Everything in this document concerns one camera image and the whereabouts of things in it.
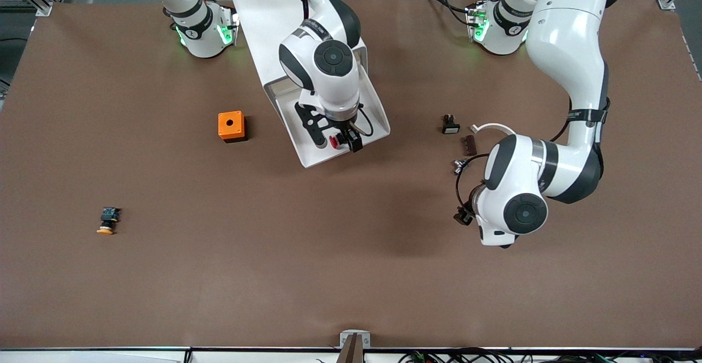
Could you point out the white curved bracket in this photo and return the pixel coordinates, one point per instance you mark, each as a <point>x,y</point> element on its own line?
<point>493,126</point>

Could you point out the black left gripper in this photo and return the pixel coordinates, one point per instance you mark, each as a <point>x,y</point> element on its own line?
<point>464,216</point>

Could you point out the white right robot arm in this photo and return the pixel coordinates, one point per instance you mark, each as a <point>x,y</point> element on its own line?
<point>329,78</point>

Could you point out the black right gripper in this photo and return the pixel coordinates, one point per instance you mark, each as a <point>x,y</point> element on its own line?
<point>347,131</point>

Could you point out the grey metal bracket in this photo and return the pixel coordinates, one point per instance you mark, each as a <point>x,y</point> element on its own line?
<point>344,334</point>

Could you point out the brown tapered post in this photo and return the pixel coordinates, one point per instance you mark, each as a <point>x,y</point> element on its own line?
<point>352,352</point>

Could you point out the brown terminal block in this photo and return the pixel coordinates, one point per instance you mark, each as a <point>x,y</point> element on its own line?
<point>469,146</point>

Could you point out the orange box with hole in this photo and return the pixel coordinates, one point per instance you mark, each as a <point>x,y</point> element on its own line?
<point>224,130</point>

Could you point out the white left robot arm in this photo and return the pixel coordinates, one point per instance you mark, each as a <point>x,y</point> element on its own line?
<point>570,50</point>

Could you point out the orange cap push button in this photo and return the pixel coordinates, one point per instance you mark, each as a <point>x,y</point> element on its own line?
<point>108,220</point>

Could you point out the small silver connector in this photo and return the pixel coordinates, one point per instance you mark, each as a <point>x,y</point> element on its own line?
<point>459,166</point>

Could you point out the brown table mat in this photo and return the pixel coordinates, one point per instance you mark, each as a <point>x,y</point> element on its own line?
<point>351,242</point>

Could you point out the black switch with white face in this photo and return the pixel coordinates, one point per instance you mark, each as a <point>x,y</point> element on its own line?
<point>451,125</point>

